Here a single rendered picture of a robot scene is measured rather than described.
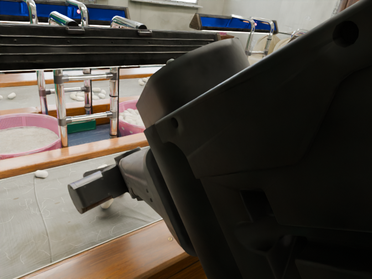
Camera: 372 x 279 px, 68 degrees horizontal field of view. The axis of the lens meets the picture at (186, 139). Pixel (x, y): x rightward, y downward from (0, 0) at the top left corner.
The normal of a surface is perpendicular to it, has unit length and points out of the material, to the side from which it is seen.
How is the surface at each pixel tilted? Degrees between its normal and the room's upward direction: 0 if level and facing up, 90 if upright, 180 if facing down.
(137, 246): 0
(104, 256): 0
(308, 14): 89
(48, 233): 0
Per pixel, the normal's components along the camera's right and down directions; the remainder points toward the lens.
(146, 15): 0.57, 0.45
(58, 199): 0.12, -0.88
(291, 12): -0.81, 0.18
